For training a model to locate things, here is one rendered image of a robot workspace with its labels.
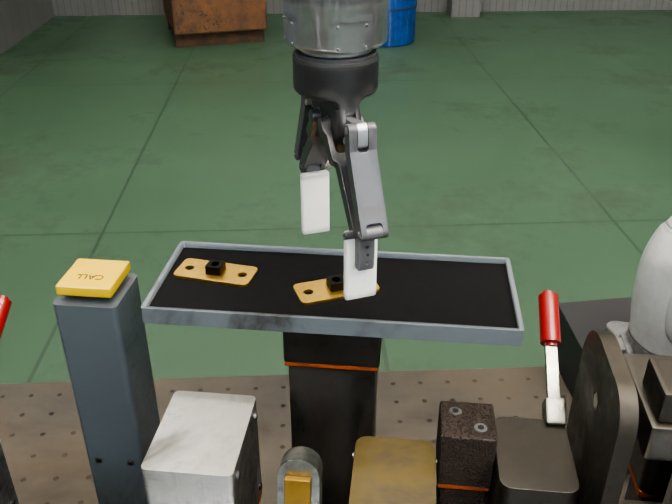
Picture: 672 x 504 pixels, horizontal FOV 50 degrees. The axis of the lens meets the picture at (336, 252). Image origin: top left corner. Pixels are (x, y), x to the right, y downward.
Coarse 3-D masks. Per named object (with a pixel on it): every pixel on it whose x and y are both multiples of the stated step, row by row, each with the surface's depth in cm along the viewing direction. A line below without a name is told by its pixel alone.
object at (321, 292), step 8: (320, 280) 76; (328, 280) 74; (336, 280) 75; (296, 288) 74; (304, 288) 74; (312, 288) 74; (320, 288) 74; (328, 288) 74; (336, 288) 74; (376, 288) 74; (304, 296) 73; (312, 296) 73; (320, 296) 73; (328, 296) 73; (336, 296) 73; (304, 304) 72
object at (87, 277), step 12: (84, 264) 79; (96, 264) 79; (108, 264) 79; (120, 264) 79; (72, 276) 77; (84, 276) 77; (96, 276) 77; (108, 276) 77; (120, 276) 77; (60, 288) 75; (72, 288) 75; (84, 288) 75; (96, 288) 75; (108, 288) 75
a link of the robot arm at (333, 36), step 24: (288, 0) 58; (312, 0) 57; (336, 0) 56; (360, 0) 57; (384, 0) 59; (288, 24) 60; (312, 24) 58; (336, 24) 57; (360, 24) 58; (384, 24) 60; (312, 48) 59; (336, 48) 58; (360, 48) 59
